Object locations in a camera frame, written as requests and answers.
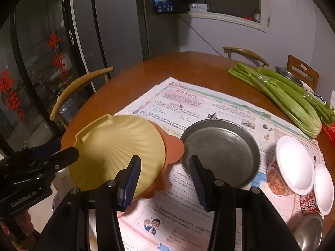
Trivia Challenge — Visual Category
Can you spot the grey refrigerator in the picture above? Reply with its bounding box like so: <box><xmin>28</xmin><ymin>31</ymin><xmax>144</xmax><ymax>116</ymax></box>
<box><xmin>69</xmin><ymin>0</ymin><xmax>181</xmax><ymax>84</ymax></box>

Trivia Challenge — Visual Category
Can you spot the blue box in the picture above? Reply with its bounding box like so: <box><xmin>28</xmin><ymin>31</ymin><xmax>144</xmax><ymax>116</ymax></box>
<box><xmin>153</xmin><ymin>0</ymin><xmax>174</xmax><ymax>13</ymax></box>

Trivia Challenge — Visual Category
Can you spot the round metal plate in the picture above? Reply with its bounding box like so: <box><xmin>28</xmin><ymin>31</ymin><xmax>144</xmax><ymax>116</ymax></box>
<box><xmin>68</xmin><ymin>114</ymin><xmax>168</xmax><ymax>198</ymax></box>
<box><xmin>180</xmin><ymin>119</ymin><xmax>261</xmax><ymax>189</ymax></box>

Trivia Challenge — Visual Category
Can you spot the white window frame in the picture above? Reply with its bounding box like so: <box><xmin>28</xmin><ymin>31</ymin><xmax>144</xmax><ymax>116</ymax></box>
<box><xmin>180</xmin><ymin>0</ymin><xmax>271</xmax><ymax>33</ymax></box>

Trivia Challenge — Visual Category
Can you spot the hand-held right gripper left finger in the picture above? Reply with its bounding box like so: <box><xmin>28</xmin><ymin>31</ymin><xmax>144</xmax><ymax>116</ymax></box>
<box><xmin>39</xmin><ymin>155</ymin><xmax>142</xmax><ymax>251</ymax></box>

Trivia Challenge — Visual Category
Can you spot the small white red-patterned bowl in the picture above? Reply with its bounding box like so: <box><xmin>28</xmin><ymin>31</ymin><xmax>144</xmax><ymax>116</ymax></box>
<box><xmin>300</xmin><ymin>163</ymin><xmax>335</xmax><ymax>216</ymax></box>

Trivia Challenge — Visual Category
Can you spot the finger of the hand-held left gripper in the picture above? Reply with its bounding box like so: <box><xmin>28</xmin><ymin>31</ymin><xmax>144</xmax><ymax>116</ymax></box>
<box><xmin>43</xmin><ymin>146</ymin><xmax>80</xmax><ymax>174</ymax></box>
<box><xmin>26</xmin><ymin>139</ymin><xmax>62</xmax><ymax>160</ymax></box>

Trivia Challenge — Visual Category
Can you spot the large white red-patterned bowl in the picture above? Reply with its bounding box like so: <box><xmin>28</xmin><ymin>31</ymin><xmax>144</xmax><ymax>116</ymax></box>
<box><xmin>266</xmin><ymin>136</ymin><xmax>314</xmax><ymax>196</ymax></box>

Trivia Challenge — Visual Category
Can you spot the white flat box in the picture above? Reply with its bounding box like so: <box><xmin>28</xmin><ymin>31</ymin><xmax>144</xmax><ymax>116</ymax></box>
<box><xmin>189</xmin><ymin>3</ymin><xmax>208</xmax><ymax>12</ymax></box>

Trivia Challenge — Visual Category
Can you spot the orange flower-shaped plate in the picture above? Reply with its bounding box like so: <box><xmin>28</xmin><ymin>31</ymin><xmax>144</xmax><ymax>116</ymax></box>
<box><xmin>116</xmin><ymin>123</ymin><xmax>185</xmax><ymax>218</ymax></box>

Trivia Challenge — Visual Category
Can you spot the wooden chair with cutout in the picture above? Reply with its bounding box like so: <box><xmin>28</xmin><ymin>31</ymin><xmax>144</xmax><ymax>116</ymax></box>
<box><xmin>286</xmin><ymin>55</ymin><xmax>320</xmax><ymax>91</ymax></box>

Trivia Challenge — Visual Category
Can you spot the dark wall cable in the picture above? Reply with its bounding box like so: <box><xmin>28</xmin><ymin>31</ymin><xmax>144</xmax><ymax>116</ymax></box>
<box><xmin>188</xmin><ymin>22</ymin><xmax>225</xmax><ymax>56</ymax></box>

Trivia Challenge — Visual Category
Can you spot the colourful printed newspaper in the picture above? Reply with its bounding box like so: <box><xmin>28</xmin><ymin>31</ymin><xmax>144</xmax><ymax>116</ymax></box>
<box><xmin>86</xmin><ymin>76</ymin><xmax>326</xmax><ymax>251</ymax></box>

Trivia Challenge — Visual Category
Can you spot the leafy celery bunch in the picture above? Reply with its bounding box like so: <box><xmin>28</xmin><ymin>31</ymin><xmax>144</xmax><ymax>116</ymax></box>
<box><xmin>256</xmin><ymin>67</ymin><xmax>335</xmax><ymax>124</ymax></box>

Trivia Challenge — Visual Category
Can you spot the glass door with red decals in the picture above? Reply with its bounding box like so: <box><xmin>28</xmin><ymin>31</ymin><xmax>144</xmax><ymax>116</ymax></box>
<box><xmin>0</xmin><ymin>0</ymin><xmax>110</xmax><ymax>163</ymax></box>

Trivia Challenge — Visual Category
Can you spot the stainless steel bowl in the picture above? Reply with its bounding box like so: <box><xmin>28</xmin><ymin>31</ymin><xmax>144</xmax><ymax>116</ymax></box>
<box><xmin>292</xmin><ymin>212</ymin><xmax>325</xmax><ymax>251</ymax></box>

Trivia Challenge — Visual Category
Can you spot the steel basin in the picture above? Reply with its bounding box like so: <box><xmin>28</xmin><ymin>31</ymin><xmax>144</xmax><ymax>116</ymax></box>
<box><xmin>274</xmin><ymin>66</ymin><xmax>304</xmax><ymax>87</ymax></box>

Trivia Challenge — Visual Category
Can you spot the curved-back wooden chair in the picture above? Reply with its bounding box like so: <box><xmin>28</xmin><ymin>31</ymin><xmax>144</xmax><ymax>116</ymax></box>
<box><xmin>223</xmin><ymin>46</ymin><xmax>270</xmax><ymax>68</ymax></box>
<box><xmin>50</xmin><ymin>67</ymin><xmax>114</xmax><ymax>129</ymax></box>

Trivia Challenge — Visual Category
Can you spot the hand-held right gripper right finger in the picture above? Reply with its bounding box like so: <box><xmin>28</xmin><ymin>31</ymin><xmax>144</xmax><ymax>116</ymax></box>
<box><xmin>188</xmin><ymin>155</ymin><xmax>301</xmax><ymax>251</ymax></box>

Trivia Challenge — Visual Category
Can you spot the thick celery bunch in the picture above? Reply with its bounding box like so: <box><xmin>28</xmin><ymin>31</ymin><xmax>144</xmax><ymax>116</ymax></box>
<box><xmin>228</xmin><ymin>62</ymin><xmax>322</xmax><ymax>140</ymax></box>

